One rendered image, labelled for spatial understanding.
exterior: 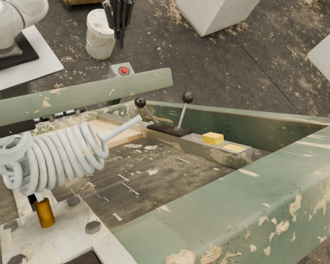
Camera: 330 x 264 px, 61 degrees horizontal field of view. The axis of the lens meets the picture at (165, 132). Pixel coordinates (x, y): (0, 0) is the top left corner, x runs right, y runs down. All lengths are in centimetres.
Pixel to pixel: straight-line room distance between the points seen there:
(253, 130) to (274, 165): 51
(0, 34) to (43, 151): 139
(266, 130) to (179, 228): 63
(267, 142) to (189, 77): 226
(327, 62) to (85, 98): 434
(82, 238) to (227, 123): 77
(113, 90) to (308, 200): 26
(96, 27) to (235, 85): 166
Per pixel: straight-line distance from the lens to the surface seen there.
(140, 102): 89
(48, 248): 32
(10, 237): 37
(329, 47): 446
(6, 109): 26
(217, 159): 70
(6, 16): 166
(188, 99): 84
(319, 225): 43
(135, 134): 101
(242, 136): 97
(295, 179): 39
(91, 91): 27
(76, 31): 307
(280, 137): 87
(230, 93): 324
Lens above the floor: 216
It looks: 56 degrees down
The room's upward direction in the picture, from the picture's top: 37 degrees clockwise
